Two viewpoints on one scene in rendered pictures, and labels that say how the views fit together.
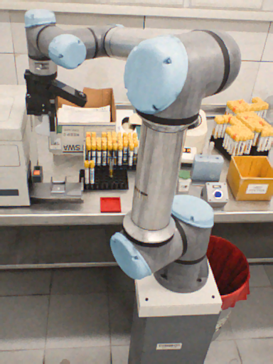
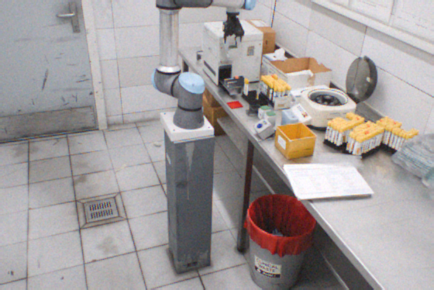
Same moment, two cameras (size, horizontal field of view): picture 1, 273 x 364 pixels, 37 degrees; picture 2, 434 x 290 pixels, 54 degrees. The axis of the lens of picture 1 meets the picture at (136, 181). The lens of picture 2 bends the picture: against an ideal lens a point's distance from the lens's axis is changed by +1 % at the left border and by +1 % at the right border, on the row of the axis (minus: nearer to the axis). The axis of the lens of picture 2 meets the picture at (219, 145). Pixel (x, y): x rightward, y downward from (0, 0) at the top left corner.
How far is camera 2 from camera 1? 196 cm
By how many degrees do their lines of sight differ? 61
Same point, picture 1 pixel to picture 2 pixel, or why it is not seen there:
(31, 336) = (218, 193)
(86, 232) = not seen: hidden behind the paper
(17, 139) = (218, 43)
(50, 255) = (259, 162)
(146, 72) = not seen: outside the picture
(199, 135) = (314, 108)
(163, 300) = (166, 117)
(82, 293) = not seen: hidden behind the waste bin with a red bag
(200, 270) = (181, 116)
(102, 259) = (271, 184)
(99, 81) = (336, 65)
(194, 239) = (177, 88)
